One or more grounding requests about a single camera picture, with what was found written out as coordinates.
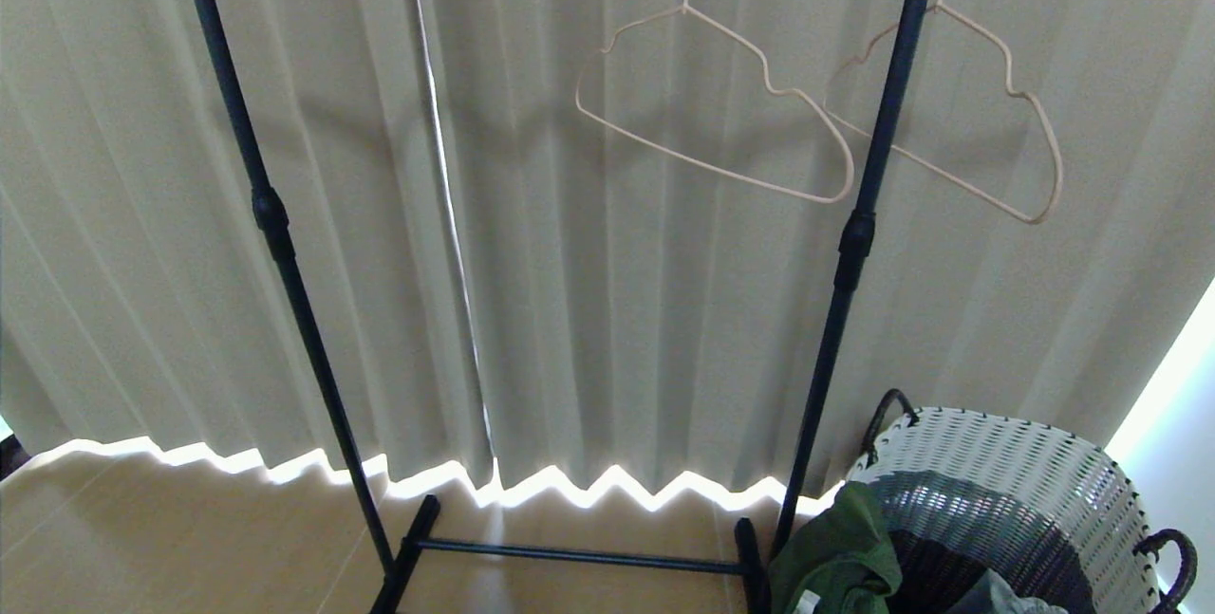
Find pale grey shorts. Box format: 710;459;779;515
949;568;1069;614

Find black clothes rack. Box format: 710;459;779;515
0;0;1215;614

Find white laundry basket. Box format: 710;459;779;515
848;389;1199;614

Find beige curtain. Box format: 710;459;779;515
0;0;1215;512

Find green garment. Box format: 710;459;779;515
767;481;903;614

